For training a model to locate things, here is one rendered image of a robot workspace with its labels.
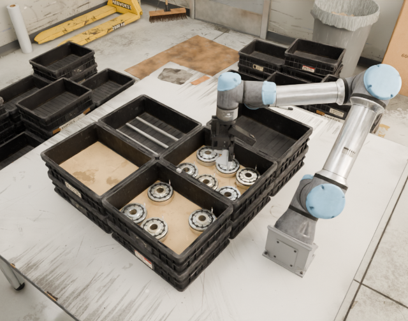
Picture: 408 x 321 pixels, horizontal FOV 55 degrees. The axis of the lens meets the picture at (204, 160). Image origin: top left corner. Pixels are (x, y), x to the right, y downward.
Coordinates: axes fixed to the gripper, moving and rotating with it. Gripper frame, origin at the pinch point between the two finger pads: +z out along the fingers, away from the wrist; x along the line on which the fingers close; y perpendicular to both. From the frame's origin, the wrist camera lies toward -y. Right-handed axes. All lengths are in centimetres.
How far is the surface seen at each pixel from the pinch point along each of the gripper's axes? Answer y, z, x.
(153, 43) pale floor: 42, 60, -320
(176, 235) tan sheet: 20.0, 20.4, 16.7
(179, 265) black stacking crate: 19.3, 18.4, 32.6
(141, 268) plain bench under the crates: 34, 35, 20
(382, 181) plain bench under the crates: -77, 25, -19
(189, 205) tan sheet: 14.9, 18.3, 2.6
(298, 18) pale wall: -113, 24, -298
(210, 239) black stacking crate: 8.1, 18.6, 21.1
